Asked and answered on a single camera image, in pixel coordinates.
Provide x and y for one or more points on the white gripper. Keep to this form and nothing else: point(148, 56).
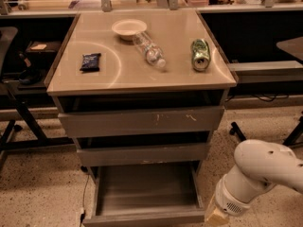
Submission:
point(229, 201)

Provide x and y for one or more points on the grey bottom drawer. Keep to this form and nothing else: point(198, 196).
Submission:
point(155, 195)

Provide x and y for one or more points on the grey drawer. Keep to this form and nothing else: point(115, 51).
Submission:
point(143, 149)
point(144, 113)
point(155, 195)

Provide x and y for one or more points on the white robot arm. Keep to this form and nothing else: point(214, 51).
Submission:
point(259, 167)

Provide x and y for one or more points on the grey middle drawer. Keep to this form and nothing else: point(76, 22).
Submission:
point(143, 149)

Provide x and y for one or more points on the grey drawer cabinet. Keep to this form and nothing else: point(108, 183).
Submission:
point(122, 68)

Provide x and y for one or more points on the grey top drawer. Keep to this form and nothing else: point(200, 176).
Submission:
point(144, 113)

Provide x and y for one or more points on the green soda can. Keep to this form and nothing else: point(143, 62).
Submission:
point(200, 55)

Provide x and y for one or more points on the clear plastic water bottle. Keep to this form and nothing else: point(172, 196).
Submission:
point(150, 51)

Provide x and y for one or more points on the dark blue snack packet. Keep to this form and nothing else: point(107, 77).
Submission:
point(90, 62)

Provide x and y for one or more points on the white paper bowl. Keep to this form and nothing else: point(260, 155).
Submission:
point(127, 28)

